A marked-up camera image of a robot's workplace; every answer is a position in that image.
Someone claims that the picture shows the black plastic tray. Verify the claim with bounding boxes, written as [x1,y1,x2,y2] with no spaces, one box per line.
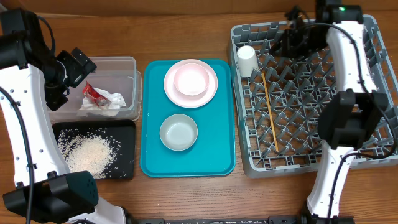
[52,119,136,179]

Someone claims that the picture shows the pale green cup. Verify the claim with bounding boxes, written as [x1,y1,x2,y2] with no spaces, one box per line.
[237,45,259,78]

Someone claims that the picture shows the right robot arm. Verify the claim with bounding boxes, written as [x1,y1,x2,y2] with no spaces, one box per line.
[269,1,389,223]

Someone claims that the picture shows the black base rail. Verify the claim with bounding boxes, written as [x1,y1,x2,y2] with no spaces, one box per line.
[133,215,355,224]

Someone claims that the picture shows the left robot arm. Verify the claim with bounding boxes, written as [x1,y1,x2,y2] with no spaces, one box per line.
[1,8,134,223]

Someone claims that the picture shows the pink bowl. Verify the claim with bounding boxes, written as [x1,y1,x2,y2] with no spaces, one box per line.
[174,63,210,96]

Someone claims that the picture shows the red foil snack wrapper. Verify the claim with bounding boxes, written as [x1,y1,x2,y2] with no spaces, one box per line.
[83,82,111,106]

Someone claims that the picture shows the grey dishwasher rack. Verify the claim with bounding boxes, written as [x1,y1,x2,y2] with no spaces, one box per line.
[229,15,397,179]

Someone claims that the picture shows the white napkin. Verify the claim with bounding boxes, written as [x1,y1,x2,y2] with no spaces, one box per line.
[78,88,126,117]

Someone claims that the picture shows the teal serving tray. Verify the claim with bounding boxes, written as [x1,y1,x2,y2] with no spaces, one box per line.
[140,59,236,177]

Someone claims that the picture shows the pink plate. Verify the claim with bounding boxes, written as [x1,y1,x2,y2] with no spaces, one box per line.
[164,59,218,108]

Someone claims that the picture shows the white rice leftovers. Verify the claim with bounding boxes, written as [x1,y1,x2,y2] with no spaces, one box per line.
[56,128,134,179]

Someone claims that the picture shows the clear plastic bin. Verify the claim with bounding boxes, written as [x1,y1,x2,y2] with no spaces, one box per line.
[49,57,142,123]

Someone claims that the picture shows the wooden chopstick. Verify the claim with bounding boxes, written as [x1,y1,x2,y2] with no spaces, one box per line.
[262,72,279,152]

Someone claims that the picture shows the grey bowl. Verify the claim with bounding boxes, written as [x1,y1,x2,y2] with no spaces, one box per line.
[159,114,198,151]

